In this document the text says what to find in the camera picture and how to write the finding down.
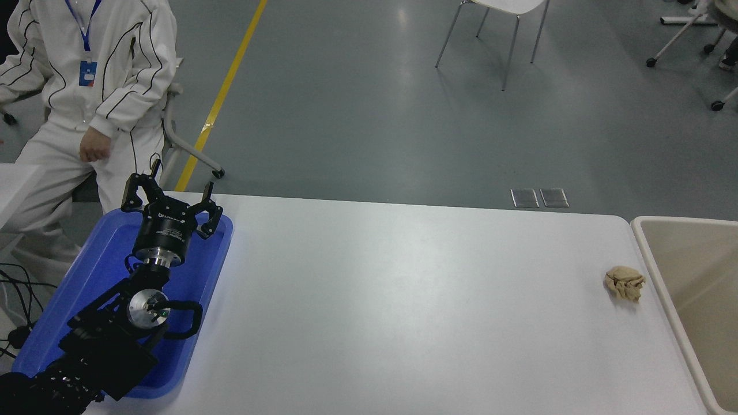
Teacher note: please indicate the white chair with metal legs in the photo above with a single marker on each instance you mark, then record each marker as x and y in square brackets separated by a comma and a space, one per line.
[507, 8]

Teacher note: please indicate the blue plastic tray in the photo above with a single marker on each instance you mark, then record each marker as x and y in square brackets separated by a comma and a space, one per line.
[98, 265]

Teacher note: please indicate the large pale bin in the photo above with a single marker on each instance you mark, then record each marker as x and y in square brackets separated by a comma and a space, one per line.
[697, 276]

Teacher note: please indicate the seated person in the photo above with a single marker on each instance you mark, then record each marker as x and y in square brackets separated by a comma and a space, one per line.
[127, 52]

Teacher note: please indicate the person with sneakers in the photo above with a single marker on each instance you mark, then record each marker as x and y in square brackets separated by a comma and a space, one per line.
[729, 62]

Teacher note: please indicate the person's left hand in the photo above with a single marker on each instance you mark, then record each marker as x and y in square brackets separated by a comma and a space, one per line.
[95, 145]

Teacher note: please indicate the small white side table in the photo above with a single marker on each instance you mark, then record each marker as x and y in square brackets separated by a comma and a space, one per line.
[14, 187]

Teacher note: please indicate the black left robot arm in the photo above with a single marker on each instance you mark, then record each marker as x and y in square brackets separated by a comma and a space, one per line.
[109, 346]

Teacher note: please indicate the crumpled tan paper ball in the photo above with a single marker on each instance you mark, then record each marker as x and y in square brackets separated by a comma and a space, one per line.
[625, 283]

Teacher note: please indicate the white rolling chair base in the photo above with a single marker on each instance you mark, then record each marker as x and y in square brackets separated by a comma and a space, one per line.
[674, 37]

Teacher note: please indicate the white-framed office chair with castors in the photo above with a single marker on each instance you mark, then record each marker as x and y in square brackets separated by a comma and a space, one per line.
[184, 147]

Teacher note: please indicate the metal floor plate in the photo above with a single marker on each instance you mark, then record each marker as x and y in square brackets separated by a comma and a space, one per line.
[524, 197]
[554, 197]

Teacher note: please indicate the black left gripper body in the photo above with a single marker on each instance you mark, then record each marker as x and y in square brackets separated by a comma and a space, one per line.
[167, 230]

